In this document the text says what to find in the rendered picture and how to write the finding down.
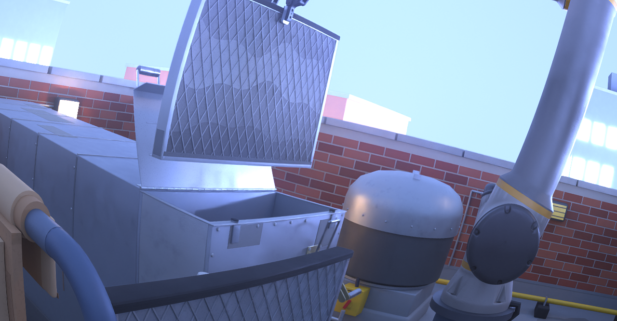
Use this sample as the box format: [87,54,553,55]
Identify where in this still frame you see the silver framed mesh filter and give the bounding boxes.
[153,0,341,169]

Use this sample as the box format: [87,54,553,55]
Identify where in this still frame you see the yellow pipe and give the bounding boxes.
[436,277,617,316]

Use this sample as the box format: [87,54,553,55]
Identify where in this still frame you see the grey wall conduit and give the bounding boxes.
[448,189,484,269]

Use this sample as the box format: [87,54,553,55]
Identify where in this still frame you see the grey panel handle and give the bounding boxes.
[136,65,161,88]

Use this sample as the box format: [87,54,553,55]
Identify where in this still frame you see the grey air handler panel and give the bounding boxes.
[133,82,276,192]

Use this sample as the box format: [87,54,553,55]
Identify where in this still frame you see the blue cart handle tube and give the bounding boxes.
[24,208,118,321]

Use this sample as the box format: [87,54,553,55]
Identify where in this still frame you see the white wall lamp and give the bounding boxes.
[56,98,80,120]

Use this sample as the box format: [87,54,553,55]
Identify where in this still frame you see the grey air handler body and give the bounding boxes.
[0,97,348,321]

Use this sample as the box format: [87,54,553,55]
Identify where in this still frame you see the tan cylinder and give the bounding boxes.
[0,163,52,230]

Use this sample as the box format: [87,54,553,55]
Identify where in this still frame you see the dark framed mesh filter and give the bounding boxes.
[105,246,354,321]

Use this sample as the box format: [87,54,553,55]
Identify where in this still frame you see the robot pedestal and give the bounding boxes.
[430,290,522,321]

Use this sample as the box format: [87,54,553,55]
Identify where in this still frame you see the yellow box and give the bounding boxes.
[335,282,371,318]

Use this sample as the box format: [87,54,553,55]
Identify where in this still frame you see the grey latch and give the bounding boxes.
[307,216,342,255]

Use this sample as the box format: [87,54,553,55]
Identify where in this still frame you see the brown wooden board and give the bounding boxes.
[0,214,58,321]

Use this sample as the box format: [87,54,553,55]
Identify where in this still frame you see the grey domed roof fan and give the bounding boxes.
[336,170,465,321]

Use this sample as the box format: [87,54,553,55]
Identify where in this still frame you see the pale glass building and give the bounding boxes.
[561,72,617,190]
[0,0,71,67]

